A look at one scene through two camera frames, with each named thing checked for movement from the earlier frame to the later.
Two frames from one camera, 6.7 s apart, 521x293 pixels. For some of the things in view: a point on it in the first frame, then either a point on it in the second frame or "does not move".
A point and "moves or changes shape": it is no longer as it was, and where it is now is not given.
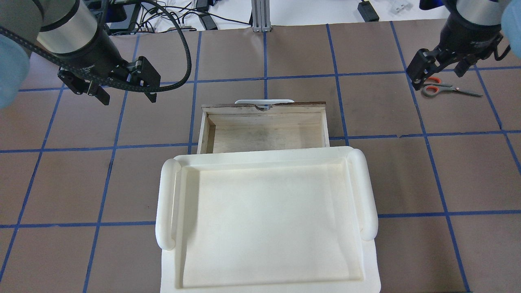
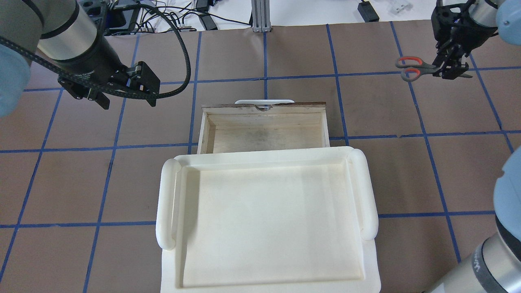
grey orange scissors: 433,87 moves or changes shape
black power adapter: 367,12 does not move
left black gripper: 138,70 does not move
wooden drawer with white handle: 248,125 does not move
